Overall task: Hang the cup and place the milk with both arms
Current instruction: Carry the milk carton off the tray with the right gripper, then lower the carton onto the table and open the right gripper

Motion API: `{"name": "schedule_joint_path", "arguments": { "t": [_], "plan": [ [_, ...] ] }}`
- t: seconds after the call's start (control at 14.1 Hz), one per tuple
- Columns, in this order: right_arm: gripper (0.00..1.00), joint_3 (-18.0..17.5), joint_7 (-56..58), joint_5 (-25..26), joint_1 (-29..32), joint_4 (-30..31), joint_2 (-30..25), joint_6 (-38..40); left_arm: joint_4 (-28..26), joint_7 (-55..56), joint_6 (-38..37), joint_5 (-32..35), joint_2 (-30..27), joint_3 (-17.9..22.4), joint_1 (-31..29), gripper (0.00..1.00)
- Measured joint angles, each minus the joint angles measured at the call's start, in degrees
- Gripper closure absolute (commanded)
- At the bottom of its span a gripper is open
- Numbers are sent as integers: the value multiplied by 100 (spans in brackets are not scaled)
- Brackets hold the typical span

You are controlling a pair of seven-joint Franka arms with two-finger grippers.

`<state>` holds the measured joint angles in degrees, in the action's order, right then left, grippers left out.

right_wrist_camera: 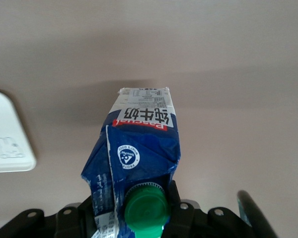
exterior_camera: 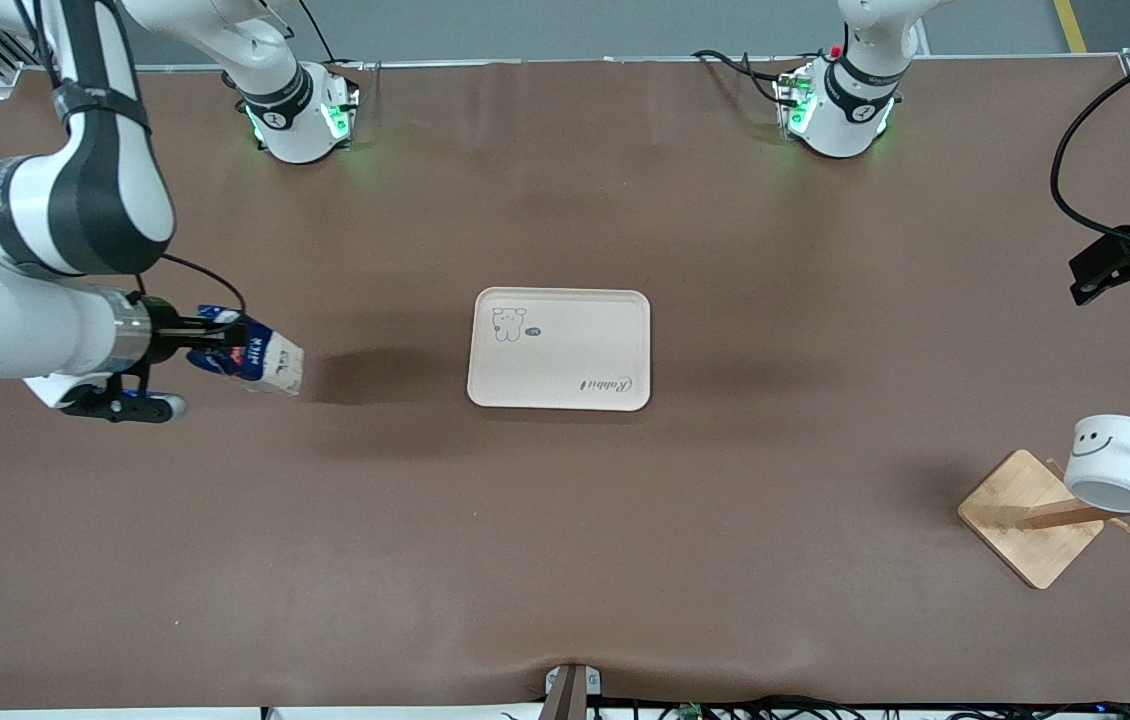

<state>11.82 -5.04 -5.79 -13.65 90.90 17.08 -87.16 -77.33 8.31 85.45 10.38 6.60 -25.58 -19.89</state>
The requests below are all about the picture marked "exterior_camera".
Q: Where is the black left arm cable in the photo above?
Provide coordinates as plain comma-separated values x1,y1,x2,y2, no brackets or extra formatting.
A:
1049,38,1130,246

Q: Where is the brown table mat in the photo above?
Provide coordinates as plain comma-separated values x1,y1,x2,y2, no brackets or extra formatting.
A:
0,55,1130,713

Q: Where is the cream tray with Rabbit print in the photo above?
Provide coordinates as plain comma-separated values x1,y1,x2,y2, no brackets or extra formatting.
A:
466,287,652,413

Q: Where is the blue milk carton green cap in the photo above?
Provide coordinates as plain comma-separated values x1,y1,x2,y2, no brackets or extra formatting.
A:
185,304,307,398

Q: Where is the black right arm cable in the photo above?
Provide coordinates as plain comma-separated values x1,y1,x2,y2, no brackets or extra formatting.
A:
161,253,248,319

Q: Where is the black arm base cable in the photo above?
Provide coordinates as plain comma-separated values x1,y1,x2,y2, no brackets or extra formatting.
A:
692,48,788,105

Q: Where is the wooden cup rack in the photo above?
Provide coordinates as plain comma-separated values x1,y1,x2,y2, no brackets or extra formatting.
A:
957,428,1130,591

